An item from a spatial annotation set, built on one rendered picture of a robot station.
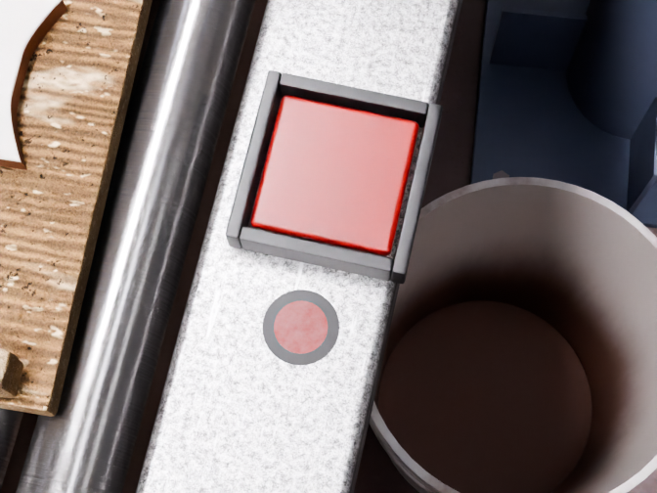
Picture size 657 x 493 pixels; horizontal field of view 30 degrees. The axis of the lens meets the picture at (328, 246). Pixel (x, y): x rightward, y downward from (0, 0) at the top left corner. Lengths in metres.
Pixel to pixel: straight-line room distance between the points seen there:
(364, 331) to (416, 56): 0.13
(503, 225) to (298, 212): 0.71
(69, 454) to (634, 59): 0.96
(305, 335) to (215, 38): 0.14
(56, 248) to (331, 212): 0.11
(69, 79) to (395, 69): 0.14
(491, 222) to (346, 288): 0.69
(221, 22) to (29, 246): 0.13
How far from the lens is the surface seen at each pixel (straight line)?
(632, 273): 1.19
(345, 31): 0.55
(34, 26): 0.54
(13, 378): 0.49
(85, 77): 0.53
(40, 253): 0.51
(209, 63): 0.55
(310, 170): 0.51
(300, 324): 0.51
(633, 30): 1.31
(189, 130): 0.54
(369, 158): 0.51
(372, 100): 0.52
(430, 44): 0.55
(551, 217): 1.18
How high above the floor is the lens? 1.41
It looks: 74 degrees down
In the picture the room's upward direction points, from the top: 5 degrees counter-clockwise
